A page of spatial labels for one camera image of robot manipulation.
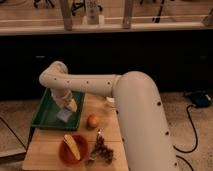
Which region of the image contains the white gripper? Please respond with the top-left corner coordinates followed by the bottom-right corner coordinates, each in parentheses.
top-left (51, 89), bottom-right (78, 112)

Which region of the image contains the blue grey sponge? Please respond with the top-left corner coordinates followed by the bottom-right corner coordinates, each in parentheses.
top-left (57, 108), bottom-right (72, 122)

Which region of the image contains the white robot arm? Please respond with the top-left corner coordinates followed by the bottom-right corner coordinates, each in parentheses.
top-left (39, 61), bottom-right (179, 171)

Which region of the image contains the green plastic tray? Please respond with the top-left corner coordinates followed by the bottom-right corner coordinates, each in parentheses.
top-left (31, 89), bottom-right (85, 131)

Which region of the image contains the orange fruit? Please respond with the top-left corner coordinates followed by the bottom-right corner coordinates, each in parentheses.
top-left (87, 114), bottom-right (99, 129)

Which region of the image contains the yellow corn cob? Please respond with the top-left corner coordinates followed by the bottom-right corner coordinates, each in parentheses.
top-left (64, 134), bottom-right (81, 160)

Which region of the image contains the white small cup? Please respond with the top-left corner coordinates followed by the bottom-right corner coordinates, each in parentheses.
top-left (106, 97), bottom-right (115, 107)

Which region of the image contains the wooden table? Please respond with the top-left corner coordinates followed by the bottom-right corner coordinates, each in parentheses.
top-left (22, 91), bottom-right (130, 171)

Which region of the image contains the red bowl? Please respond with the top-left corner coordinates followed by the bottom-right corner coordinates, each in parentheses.
top-left (58, 135), bottom-right (89, 167)

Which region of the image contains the dark grape bunch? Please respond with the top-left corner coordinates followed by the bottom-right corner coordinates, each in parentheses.
top-left (98, 137), bottom-right (114, 164)

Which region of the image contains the blue black floor device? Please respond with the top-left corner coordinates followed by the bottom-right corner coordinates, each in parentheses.
top-left (189, 92), bottom-right (212, 108)

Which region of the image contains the black floor cable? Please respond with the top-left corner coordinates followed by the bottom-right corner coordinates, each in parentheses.
top-left (173, 104), bottom-right (199, 171)

